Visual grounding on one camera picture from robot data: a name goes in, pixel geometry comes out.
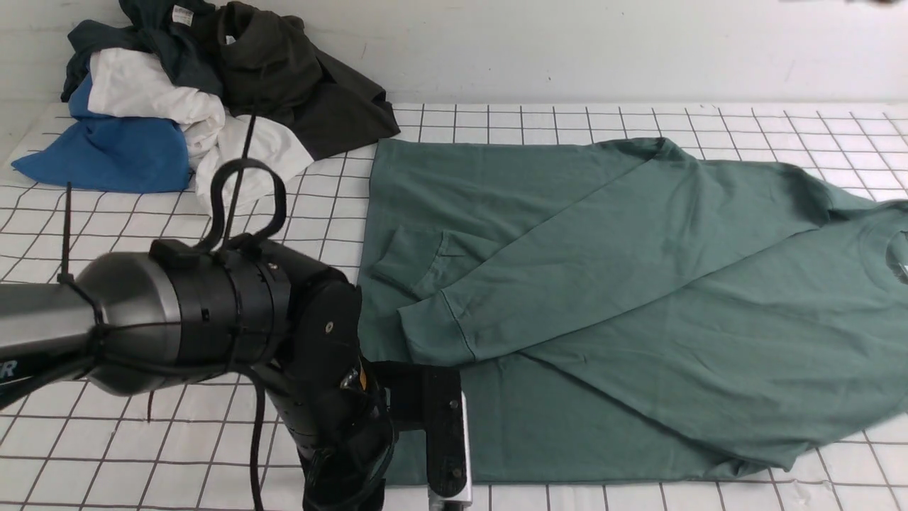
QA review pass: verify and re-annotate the dark olive shirt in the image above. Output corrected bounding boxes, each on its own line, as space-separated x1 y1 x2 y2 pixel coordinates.
191 2 400 160

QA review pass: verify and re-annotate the dark teal shirt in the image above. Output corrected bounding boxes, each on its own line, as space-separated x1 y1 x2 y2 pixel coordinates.
60 1 223 103

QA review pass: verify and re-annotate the green long-sleeve shirt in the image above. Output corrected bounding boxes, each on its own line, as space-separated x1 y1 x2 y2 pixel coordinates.
359 137 907 484

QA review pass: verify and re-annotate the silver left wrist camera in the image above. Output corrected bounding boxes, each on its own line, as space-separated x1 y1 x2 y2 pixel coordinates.
372 362 474 511

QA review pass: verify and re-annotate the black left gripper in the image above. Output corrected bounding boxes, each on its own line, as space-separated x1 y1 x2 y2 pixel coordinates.
298 419 398 510

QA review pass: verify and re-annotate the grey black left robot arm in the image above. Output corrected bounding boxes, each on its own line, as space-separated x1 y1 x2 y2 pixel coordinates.
2 236 398 510

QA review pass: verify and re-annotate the blue shirt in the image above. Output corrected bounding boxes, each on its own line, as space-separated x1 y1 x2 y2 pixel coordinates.
11 77 190 194

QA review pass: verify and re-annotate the white shirt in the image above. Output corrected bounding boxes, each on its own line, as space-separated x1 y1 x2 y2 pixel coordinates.
89 48 314 214

